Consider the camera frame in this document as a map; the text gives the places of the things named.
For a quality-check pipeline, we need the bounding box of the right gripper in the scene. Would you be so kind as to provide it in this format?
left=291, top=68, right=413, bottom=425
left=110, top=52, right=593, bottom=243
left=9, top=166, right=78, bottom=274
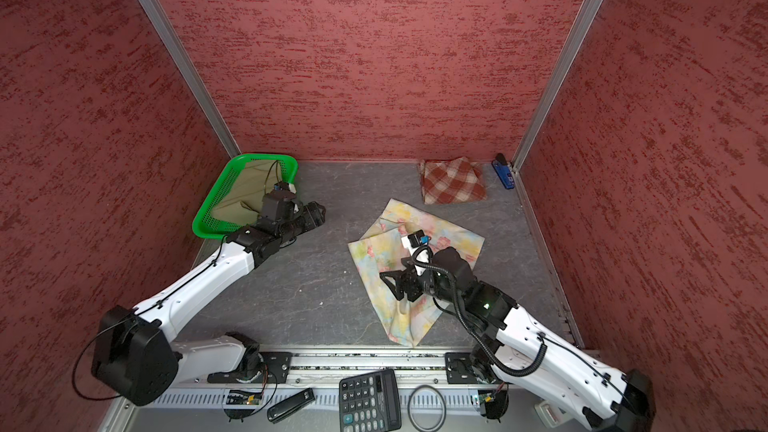
left=381, top=257, right=463, bottom=306

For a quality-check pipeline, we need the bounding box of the floral pastel skirt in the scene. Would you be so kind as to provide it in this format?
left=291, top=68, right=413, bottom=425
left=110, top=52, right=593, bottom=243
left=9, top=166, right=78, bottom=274
left=348, top=199, right=485, bottom=348

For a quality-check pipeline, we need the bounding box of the green plastic basket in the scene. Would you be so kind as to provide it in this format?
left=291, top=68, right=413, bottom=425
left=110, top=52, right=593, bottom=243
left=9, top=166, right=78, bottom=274
left=192, top=153, right=299, bottom=240

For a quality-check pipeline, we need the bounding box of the red plaid skirt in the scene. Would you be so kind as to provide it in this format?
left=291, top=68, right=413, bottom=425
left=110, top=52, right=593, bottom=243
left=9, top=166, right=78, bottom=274
left=419, top=157, right=487, bottom=205

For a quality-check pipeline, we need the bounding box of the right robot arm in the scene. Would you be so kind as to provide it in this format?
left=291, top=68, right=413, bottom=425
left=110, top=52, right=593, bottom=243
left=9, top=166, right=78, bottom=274
left=379, top=245, right=655, bottom=431

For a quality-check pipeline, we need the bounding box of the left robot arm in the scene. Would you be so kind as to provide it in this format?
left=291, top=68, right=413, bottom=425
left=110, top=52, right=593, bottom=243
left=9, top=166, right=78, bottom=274
left=85, top=202, right=326, bottom=406

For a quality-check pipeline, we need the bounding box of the olive green skirt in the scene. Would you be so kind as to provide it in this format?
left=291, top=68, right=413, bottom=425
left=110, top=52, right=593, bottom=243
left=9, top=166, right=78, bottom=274
left=211, top=164, right=282, bottom=226

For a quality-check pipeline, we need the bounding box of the black calculator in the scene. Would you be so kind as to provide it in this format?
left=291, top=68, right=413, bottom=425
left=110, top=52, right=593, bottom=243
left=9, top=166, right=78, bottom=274
left=338, top=368, right=402, bottom=432

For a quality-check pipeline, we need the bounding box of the blue clamp tool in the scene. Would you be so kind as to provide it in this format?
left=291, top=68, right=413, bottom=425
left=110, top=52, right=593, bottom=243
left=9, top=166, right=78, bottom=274
left=491, top=153, right=515, bottom=190

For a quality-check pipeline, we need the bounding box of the black remote stick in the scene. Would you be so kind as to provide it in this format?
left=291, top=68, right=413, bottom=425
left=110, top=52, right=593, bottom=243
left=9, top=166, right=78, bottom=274
left=267, top=388, right=316, bottom=424

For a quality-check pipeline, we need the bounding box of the left circuit board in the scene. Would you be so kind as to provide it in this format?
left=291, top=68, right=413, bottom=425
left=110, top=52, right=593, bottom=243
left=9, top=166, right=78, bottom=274
left=223, top=390, right=264, bottom=420

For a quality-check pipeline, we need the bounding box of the grey white box device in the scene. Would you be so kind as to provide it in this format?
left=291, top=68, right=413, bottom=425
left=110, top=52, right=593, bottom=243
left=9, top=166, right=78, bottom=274
left=534, top=401, right=570, bottom=429

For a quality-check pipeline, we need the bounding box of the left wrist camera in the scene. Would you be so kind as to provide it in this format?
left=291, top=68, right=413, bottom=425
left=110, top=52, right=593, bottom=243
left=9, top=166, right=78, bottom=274
left=260, top=181, right=299, bottom=222

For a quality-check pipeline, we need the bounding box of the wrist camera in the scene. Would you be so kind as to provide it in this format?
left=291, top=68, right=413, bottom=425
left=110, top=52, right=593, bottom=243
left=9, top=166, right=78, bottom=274
left=401, top=230, right=430, bottom=254
left=260, top=181, right=299, bottom=222

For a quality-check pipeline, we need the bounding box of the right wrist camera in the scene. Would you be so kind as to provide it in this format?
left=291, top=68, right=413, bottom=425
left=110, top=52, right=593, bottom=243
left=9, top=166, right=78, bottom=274
left=401, top=230, right=430, bottom=254

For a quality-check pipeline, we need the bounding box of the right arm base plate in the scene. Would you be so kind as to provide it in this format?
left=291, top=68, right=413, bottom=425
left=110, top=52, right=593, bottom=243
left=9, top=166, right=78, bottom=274
left=444, top=352, right=498, bottom=384

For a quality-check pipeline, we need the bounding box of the aluminium front rail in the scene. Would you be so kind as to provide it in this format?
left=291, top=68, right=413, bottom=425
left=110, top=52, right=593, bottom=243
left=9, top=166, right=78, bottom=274
left=122, top=346, right=601, bottom=388

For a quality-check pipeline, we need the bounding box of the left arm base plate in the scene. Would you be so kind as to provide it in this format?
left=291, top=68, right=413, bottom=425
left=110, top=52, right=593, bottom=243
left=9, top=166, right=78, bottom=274
left=206, top=352, right=292, bottom=385

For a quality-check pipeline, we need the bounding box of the black cable ring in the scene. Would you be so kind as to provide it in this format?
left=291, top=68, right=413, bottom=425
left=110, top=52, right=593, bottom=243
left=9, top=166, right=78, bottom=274
left=407, top=384, right=448, bottom=432

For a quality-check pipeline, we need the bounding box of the left aluminium corner post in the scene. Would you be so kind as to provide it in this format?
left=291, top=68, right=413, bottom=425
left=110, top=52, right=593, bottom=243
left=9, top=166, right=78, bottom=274
left=138, top=0, right=241, bottom=157

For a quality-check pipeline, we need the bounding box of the aluminium corner post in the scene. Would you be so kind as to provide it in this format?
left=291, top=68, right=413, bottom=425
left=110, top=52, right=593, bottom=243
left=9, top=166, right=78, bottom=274
left=138, top=0, right=241, bottom=157
left=512, top=0, right=604, bottom=175

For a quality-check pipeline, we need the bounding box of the right aluminium corner post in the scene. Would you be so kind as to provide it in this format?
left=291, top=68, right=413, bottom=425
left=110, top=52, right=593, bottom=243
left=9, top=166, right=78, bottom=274
left=512, top=0, right=604, bottom=175

